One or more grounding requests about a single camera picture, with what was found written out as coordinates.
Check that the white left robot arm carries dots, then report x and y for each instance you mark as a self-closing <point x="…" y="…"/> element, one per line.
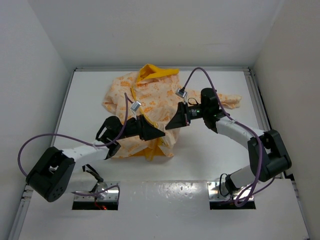
<point x="51" y="175"/>

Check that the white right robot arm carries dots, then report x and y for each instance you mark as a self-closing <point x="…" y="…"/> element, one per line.
<point x="267" y="153"/>

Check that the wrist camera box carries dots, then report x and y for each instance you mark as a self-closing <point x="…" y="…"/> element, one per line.
<point x="181" y="92"/>
<point x="135" y="106"/>

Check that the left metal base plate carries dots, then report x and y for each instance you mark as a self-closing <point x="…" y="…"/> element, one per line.
<point x="105" y="192"/>

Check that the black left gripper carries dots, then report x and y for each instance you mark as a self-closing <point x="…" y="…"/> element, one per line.
<point x="146" y="130"/>

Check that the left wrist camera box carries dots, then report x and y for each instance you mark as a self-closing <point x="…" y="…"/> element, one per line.
<point x="135" y="106"/>

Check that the metal base plate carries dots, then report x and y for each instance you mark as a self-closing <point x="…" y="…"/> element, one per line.
<point x="218" y="195"/>
<point x="105" y="192"/>

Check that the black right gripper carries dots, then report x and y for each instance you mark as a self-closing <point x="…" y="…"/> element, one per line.
<point x="181" y="119"/>

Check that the orange patterned yellow-lined jacket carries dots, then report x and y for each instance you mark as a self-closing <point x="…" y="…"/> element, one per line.
<point x="156" y="89"/>

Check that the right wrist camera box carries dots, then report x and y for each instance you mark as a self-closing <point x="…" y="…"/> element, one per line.
<point x="181" y="92"/>

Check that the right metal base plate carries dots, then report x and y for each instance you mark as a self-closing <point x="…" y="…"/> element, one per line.
<point x="218" y="195"/>

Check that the aluminium frame rail right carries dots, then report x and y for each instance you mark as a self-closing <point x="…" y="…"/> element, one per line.
<point x="264" y="122"/>

